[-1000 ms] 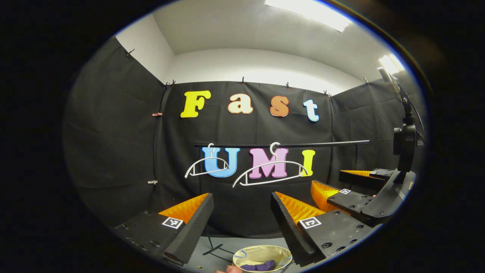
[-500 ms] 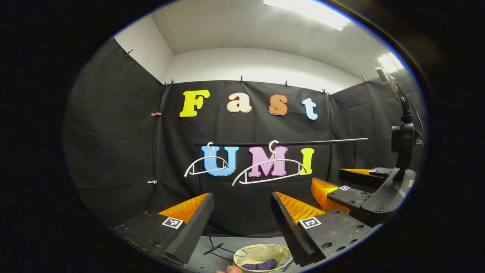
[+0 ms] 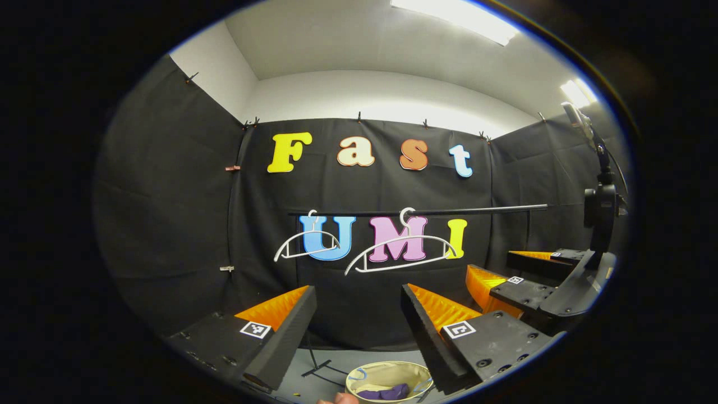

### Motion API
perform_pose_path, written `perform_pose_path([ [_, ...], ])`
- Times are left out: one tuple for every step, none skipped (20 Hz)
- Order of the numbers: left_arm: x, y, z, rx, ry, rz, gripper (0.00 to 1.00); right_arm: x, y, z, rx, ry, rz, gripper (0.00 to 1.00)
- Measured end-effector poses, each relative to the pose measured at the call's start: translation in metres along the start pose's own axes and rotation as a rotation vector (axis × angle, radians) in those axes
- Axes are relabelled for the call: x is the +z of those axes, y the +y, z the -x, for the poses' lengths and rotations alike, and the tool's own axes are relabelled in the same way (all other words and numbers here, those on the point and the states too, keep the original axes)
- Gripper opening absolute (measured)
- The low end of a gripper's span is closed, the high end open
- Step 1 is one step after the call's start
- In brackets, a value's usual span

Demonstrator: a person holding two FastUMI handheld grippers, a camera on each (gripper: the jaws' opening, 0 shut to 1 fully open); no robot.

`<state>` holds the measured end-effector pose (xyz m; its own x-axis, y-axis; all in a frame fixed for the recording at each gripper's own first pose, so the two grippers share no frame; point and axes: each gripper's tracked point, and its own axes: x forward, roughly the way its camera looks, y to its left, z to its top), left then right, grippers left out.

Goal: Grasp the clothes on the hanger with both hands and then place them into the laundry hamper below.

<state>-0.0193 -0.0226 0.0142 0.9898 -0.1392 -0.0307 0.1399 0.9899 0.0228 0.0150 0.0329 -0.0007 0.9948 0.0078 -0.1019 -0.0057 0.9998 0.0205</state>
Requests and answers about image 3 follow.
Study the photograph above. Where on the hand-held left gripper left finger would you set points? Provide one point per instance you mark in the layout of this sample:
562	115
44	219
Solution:
289	336

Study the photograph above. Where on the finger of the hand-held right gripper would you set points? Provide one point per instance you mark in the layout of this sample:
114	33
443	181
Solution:
527	294
533	266

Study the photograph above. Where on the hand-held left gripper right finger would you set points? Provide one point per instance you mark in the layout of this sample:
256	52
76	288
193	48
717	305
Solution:
429	339

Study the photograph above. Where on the beige laundry hamper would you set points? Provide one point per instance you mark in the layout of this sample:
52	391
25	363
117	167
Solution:
387	373

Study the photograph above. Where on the white plastic hanger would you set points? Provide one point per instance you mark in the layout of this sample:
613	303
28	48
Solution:
406	238
312	232

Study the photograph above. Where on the small ceiling light panel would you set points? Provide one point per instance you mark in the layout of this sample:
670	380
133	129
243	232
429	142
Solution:
578	92

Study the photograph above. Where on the black backdrop cloth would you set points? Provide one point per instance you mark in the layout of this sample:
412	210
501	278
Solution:
364	191

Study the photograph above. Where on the large ceiling light panel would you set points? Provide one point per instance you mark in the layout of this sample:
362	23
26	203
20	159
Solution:
454	14

